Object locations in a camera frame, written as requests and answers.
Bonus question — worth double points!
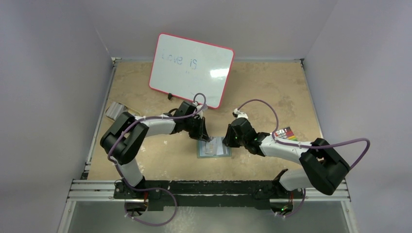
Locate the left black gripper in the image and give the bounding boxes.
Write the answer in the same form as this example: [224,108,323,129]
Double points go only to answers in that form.
[183,116,209,142]

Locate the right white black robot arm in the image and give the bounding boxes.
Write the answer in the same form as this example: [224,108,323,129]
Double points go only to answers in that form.
[223,117,350,198]

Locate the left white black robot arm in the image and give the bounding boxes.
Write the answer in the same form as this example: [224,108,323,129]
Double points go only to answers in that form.
[100,101,210,199]

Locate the stack of credit cards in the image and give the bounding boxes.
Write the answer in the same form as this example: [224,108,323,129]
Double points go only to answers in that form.
[105,102,128,121]

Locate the colourful marker pack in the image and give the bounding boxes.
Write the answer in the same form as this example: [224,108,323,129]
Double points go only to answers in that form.
[274,127,297,141]

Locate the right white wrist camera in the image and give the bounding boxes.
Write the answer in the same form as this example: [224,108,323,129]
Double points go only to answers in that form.
[232,108,248,119]

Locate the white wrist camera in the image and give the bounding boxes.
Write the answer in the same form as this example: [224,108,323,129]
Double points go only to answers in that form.
[232,108,248,119]
[192,103,208,115]

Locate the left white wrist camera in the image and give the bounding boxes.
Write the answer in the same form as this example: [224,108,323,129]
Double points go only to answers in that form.
[192,103,208,115]

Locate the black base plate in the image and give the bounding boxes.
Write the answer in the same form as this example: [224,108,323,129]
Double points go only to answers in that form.
[114,180,303,212]

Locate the white board with red frame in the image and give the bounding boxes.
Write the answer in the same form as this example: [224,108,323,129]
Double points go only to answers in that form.
[149,33,235,109]

